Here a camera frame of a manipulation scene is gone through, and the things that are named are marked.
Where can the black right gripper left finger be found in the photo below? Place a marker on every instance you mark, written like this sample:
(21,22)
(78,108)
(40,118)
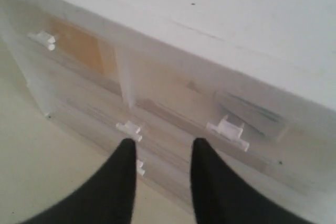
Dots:
(108,196)

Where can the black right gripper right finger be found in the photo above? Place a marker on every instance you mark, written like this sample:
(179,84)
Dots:
(219,195)

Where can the white plastic drawer cabinet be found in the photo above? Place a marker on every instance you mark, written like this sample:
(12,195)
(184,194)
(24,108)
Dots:
(278,55)

